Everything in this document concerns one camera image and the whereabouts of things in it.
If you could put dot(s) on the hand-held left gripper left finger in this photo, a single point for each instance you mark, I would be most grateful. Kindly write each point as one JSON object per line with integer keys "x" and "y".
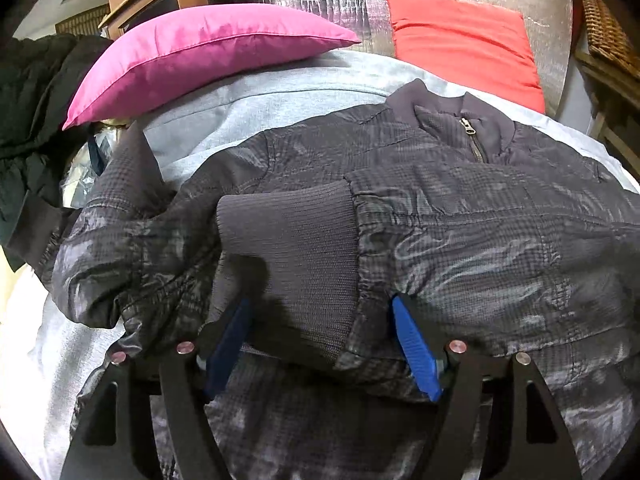
{"x": 227, "y": 345}

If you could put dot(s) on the grey blanket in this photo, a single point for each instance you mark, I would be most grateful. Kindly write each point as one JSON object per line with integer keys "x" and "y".
{"x": 225, "y": 110}

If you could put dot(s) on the pink pillow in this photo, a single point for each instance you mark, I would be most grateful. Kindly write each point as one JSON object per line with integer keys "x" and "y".
{"x": 200, "y": 55}

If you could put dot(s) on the clear plastic bag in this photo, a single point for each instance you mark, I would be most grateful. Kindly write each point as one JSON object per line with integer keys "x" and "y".
{"x": 82, "y": 170}

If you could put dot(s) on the wooden shelf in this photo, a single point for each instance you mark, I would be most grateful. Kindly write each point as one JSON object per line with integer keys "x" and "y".
{"x": 612, "y": 100}

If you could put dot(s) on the red pillow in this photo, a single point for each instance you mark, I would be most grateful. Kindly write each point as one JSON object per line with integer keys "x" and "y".
{"x": 465, "y": 50}

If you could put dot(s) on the dark grey zip jacket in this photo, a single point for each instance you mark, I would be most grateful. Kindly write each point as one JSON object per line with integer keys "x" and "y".
{"x": 450, "y": 210}

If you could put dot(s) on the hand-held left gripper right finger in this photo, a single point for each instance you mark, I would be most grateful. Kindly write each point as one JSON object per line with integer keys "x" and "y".
{"x": 415, "y": 345}

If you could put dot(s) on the white bed sheet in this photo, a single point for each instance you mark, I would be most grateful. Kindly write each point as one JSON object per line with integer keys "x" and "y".
{"x": 20, "y": 305}

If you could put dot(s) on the black puffer coat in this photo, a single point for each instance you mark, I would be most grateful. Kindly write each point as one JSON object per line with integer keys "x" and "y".
{"x": 35, "y": 110}

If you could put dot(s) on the wicker basket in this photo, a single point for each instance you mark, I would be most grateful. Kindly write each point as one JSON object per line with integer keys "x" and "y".
{"x": 607, "y": 30}

